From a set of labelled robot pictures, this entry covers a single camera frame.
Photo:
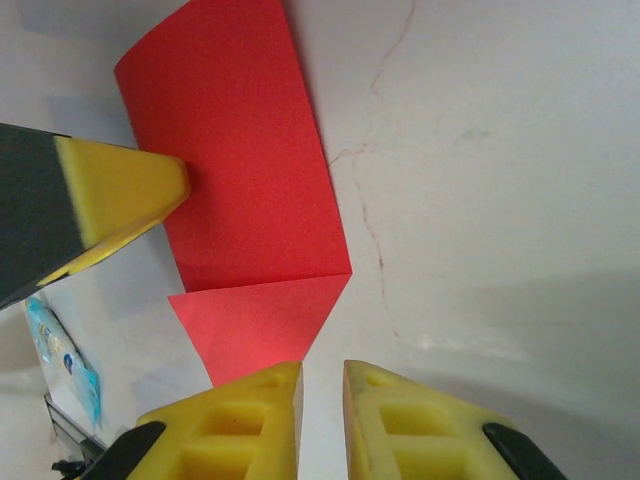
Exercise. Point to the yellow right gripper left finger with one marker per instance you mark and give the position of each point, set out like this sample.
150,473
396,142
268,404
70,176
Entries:
235,430

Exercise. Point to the blue white plastic packet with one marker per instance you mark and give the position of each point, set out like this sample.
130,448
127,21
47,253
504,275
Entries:
65,360

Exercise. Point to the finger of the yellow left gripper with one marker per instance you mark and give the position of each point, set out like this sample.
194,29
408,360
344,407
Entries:
100,200

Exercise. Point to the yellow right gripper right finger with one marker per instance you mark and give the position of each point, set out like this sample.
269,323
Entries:
410,430

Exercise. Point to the red square paper sheet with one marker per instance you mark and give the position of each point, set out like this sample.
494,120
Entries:
235,175

